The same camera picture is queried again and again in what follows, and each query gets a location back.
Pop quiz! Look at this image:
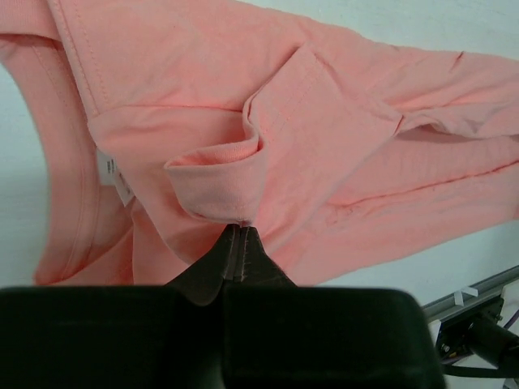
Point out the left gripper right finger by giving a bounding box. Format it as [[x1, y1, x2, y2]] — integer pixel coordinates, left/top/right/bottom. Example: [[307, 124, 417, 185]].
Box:
[[233, 226, 296, 287]]

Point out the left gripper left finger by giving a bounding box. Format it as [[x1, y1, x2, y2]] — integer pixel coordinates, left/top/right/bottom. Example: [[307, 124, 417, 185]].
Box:
[[165, 224, 238, 306]]

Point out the pink t shirt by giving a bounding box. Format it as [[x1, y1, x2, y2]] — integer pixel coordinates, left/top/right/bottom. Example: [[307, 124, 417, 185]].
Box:
[[1, 1, 518, 285]]

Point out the aluminium table rail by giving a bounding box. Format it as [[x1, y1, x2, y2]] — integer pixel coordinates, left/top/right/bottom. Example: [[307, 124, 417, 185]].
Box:
[[422, 266, 518, 322]]

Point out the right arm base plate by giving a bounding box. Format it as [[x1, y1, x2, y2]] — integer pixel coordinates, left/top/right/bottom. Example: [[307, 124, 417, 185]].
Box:
[[435, 297, 518, 379]]

